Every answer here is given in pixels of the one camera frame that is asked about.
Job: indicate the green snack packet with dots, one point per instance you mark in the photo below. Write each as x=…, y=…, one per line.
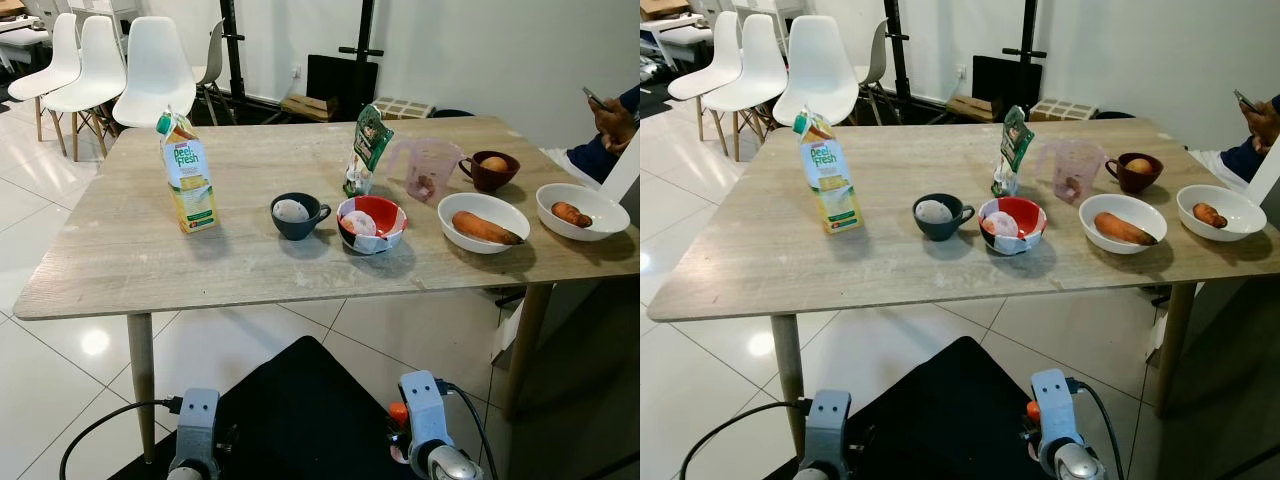
x=368, y=145
x=1014, y=145

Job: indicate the dark red cup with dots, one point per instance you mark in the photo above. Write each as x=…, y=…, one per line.
x=490, y=180
x=1135, y=181

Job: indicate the flat cardboard box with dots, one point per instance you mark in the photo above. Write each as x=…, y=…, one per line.
x=308, y=107
x=970, y=108

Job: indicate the black monitor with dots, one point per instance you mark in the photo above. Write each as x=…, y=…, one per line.
x=342, y=85
x=1006, y=85

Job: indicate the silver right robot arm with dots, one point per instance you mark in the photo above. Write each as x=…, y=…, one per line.
x=1078, y=465
x=455, y=466

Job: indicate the seated person in blue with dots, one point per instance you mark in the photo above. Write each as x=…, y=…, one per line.
x=1245, y=160
x=595, y=160

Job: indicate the person's hand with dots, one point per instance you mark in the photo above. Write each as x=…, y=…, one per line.
x=1265, y=125
x=615, y=125

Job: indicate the plastic wrapped food piece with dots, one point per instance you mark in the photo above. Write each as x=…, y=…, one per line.
x=360, y=224
x=1000, y=225

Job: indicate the round tan fruit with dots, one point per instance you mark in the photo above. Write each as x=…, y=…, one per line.
x=494, y=163
x=1138, y=165

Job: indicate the yellow juice carton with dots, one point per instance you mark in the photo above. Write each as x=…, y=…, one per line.
x=190, y=180
x=830, y=180

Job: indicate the small brown sweet potato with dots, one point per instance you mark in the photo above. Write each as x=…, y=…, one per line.
x=1208, y=214
x=570, y=213

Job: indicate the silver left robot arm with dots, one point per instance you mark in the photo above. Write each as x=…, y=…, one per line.
x=192, y=474
x=818, y=475

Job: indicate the black smooth floor mat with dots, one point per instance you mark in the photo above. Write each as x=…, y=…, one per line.
x=300, y=400

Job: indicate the red patterned bowl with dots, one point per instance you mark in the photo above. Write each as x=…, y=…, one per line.
x=1025, y=215
x=385, y=215

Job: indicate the light wood dining table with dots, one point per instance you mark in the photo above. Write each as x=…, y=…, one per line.
x=250, y=270
x=880, y=275

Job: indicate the clear pink measuring jug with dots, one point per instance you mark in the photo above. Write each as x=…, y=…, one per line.
x=425, y=165
x=1068, y=166

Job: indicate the black stand pole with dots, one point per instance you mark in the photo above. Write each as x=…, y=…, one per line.
x=1027, y=25
x=363, y=25
x=897, y=50
x=233, y=50

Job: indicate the white round food item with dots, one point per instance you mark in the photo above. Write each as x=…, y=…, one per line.
x=935, y=211
x=292, y=210

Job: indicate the white shell chair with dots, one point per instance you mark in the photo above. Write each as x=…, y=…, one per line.
x=155, y=70
x=765, y=70
x=58, y=60
x=815, y=70
x=715, y=60
x=100, y=70

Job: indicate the white ceramic bowl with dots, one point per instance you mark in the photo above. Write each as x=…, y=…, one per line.
x=605, y=215
x=1245, y=215
x=485, y=243
x=1120, y=246

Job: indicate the dark smartphone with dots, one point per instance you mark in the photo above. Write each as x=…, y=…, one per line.
x=594, y=96
x=1244, y=99

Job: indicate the dark blue cup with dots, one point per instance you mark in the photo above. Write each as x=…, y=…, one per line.
x=295, y=230
x=935, y=231

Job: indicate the orange carrot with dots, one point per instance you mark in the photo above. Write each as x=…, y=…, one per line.
x=1120, y=228
x=480, y=226

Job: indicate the chequered white box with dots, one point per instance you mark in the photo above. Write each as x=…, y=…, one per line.
x=1063, y=109
x=402, y=108

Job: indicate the grey shell chair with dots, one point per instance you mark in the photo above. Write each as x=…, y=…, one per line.
x=875, y=60
x=212, y=60

